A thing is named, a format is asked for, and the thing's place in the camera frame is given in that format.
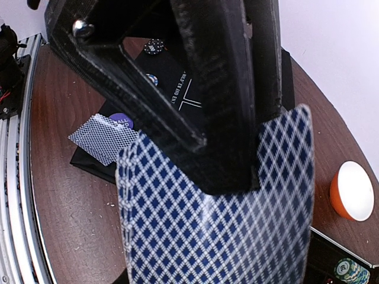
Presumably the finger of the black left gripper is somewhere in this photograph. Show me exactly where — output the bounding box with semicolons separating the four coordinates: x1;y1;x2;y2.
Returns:
171;1;282;195

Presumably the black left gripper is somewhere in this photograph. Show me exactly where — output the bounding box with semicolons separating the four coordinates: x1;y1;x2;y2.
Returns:
44;1;281;153

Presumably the poker chip stack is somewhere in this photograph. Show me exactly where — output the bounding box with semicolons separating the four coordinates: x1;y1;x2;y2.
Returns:
146;73;159;86

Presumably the purple small blind button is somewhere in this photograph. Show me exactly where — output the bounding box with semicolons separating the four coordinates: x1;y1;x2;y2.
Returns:
109;112;134;129

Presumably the dealt card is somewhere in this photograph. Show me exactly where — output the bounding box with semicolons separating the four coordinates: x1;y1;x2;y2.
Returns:
68;114;138;166

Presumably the grey playing card deck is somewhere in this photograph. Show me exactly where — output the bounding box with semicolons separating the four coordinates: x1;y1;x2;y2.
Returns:
116;104;315;283

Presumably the poker chip row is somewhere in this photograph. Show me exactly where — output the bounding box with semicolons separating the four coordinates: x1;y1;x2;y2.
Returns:
334;258;370;284

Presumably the black poker table mat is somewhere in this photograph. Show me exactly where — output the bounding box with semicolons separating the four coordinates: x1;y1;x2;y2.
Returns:
70;40;295;184

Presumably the white orange bowl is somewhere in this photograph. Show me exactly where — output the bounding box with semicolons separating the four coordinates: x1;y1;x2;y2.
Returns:
329;160;374;222

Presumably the aluminium poker chip case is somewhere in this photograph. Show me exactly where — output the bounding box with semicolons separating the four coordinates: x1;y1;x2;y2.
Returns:
303;227;378;283

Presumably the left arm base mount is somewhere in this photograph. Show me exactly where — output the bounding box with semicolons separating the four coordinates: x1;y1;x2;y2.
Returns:
1;24;31;120

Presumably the aluminium front rail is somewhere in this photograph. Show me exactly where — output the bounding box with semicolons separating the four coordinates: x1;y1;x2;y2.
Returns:
1;34;56;283

